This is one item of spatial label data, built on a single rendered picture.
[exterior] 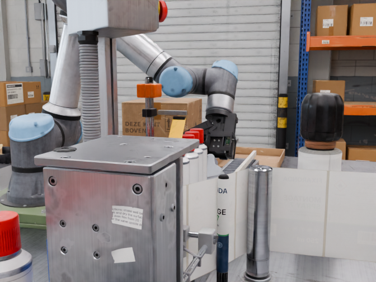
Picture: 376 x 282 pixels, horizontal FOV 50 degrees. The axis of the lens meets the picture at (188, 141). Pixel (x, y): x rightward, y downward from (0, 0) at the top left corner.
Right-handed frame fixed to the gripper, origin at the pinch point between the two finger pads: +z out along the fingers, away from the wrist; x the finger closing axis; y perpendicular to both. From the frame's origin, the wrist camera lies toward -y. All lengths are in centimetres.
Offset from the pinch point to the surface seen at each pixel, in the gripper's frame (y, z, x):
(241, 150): -7, -40, 87
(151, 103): -7.4, -11.8, -23.0
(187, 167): 3.1, 2.2, -22.7
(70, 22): -16, -17, -45
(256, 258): 19.5, 18.5, -29.5
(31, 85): -288, -159, 244
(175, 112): -1.6, -10.2, -22.0
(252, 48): -54, -259, 329
